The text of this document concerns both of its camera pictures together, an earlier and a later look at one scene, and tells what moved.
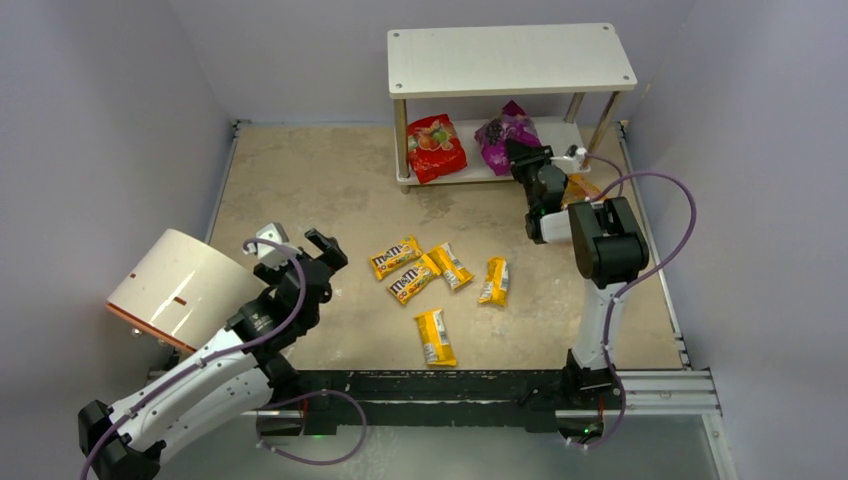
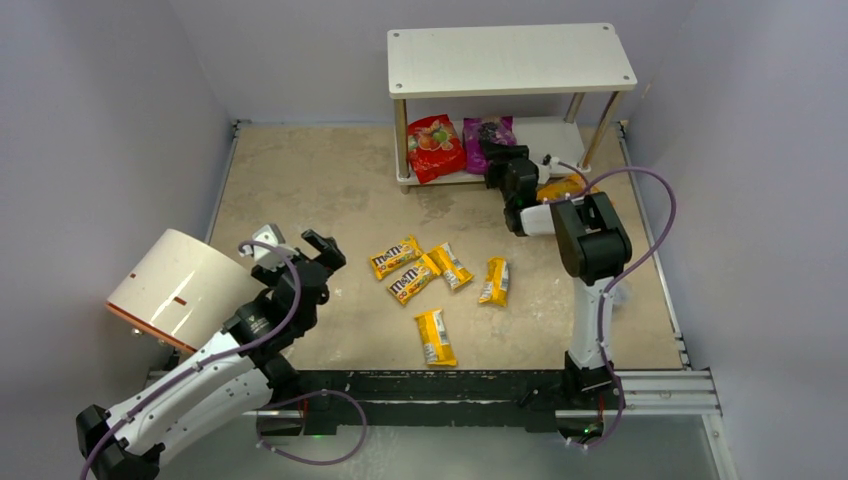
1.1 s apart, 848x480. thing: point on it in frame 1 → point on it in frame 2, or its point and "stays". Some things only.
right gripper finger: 520,153 → 493,150
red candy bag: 435,148 stays
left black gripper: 315,266 stays
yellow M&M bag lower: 425,270 stays
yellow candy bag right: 496,285 stays
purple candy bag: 511,123 → 473,144
